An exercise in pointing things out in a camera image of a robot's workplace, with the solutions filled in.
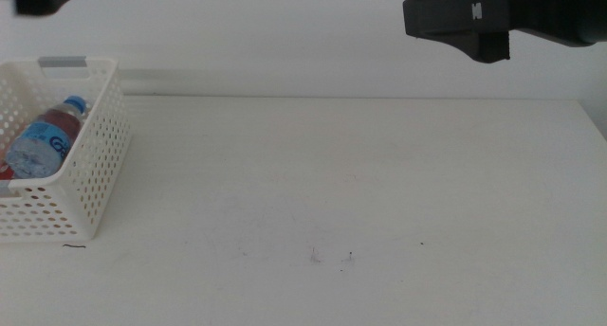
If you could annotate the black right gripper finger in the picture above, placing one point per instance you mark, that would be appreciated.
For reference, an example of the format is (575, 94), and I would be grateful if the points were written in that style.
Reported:
(455, 13)

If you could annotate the clear water bottle blue label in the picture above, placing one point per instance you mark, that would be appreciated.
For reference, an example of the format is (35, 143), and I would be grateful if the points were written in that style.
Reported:
(38, 146)

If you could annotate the red cola can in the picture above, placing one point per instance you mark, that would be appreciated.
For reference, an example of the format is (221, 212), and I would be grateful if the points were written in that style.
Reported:
(5, 173)

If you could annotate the white perforated plastic basket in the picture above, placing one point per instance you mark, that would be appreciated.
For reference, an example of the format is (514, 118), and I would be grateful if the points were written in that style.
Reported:
(95, 174)

